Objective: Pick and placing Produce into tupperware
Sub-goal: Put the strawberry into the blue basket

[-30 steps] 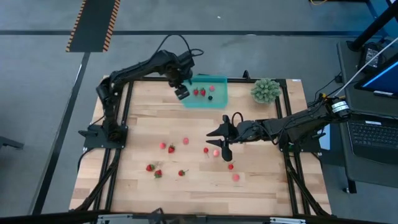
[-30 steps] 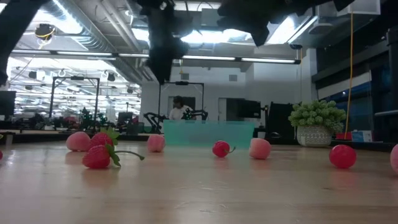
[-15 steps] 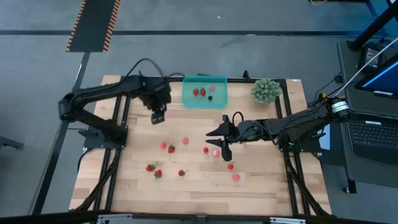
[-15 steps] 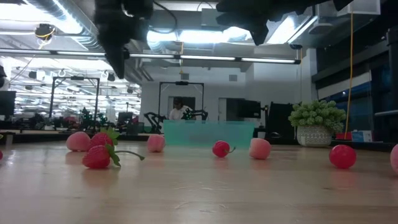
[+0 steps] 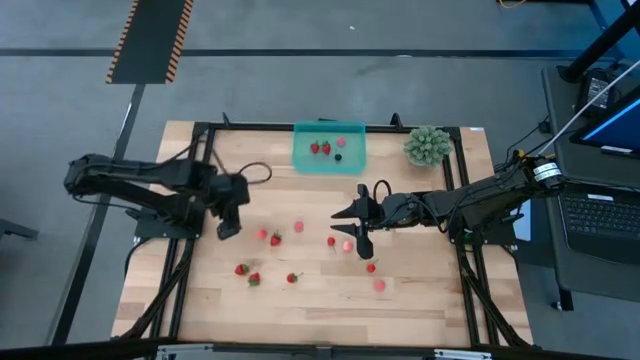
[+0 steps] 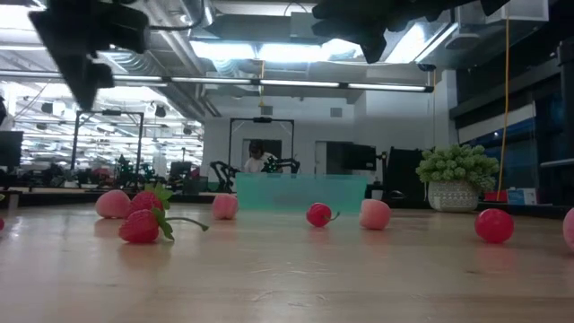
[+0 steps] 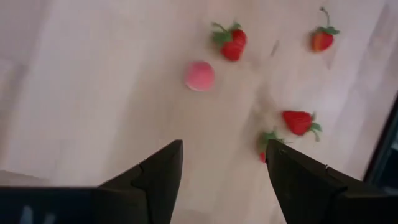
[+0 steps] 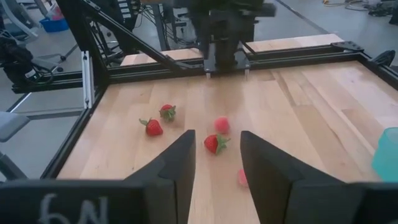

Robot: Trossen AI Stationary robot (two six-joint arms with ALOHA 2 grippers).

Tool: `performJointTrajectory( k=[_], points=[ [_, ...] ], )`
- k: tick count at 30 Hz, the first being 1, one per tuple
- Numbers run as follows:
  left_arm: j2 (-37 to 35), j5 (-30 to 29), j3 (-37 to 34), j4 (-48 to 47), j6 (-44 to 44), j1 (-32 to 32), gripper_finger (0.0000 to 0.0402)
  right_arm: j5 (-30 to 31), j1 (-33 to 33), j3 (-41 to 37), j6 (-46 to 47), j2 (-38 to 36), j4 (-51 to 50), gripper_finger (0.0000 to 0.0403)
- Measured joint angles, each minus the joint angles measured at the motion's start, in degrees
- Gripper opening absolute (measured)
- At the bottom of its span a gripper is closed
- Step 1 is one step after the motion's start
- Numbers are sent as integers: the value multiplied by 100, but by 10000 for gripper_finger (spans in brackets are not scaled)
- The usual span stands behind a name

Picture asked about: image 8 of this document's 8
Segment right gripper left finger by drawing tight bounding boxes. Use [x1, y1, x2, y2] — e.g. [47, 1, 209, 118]
[124, 129, 197, 224]

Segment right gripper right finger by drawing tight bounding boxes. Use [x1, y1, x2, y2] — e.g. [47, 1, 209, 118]
[239, 130, 305, 224]

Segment pink raspberry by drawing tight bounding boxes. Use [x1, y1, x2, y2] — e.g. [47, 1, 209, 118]
[213, 116, 231, 135]
[238, 169, 249, 188]

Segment red strawberry with green leaves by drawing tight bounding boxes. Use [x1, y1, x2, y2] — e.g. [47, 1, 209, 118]
[138, 117, 164, 137]
[159, 104, 177, 123]
[203, 133, 231, 156]

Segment teal translucent plastic container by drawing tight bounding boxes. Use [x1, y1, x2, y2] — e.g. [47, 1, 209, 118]
[371, 126, 398, 183]

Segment black equipment with white labels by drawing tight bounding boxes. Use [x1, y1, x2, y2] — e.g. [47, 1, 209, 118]
[102, 0, 141, 32]

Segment blue plastic bin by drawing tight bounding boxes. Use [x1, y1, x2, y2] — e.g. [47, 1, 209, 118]
[39, 17, 70, 33]

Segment black bag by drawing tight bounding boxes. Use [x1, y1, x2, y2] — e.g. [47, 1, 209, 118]
[0, 37, 54, 86]

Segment silver metal bracket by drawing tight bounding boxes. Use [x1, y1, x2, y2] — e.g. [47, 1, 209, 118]
[81, 50, 95, 110]

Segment black frame clamp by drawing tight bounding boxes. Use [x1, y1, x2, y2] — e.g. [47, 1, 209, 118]
[371, 49, 397, 68]

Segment tangled floor cables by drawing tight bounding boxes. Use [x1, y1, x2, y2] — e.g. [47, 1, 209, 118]
[322, 0, 398, 18]

